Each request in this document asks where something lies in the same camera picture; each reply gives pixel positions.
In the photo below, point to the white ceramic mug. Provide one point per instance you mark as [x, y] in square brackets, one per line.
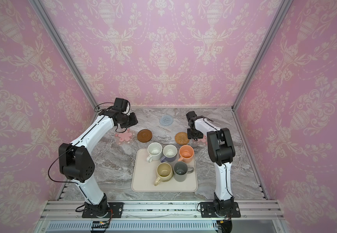
[155, 151]

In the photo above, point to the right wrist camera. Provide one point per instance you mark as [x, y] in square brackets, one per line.
[191, 115]

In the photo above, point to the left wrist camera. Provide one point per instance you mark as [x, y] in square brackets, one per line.
[122, 105]

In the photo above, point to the pink flower coaster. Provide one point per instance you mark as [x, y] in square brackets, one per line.
[125, 137]
[203, 141]

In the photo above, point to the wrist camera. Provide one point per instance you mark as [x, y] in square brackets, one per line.
[122, 105]
[191, 115]

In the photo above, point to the blue woven round coaster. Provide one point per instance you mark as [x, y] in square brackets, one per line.
[166, 120]

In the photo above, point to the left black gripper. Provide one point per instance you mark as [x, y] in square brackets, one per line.
[134, 120]

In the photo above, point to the beige rectangular tray mat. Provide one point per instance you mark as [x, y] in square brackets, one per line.
[144, 175]

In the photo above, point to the lavender ceramic mug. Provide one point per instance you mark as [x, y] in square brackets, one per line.
[169, 153]

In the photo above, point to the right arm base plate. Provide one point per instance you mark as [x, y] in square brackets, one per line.
[211, 210]

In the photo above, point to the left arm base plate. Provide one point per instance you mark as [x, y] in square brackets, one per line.
[114, 210]

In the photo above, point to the left aluminium corner post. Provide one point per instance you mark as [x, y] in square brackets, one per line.
[44, 17]

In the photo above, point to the yellow ceramic mug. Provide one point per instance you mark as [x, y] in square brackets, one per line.
[164, 173]

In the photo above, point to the aluminium corner post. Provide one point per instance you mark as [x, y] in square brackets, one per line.
[44, 17]
[267, 41]

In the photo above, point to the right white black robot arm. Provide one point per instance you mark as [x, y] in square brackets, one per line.
[221, 151]

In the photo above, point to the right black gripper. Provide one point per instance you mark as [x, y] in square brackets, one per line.
[194, 135]

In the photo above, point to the tan rattan round coaster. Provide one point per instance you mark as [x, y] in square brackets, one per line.
[181, 138]

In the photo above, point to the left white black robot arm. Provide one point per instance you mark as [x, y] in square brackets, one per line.
[76, 164]

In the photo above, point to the aluminium front rail frame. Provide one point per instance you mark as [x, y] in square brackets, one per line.
[167, 216]

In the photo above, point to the brown wooden round coaster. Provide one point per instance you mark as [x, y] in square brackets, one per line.
[144, 136]

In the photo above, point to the right aluminium corner post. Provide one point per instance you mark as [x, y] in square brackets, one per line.
[267, 41]

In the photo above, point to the grey green ceramic mug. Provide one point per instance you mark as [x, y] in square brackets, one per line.
[181, 171]

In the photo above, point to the orange ceramic mug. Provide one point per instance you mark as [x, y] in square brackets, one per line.
[186, 154]

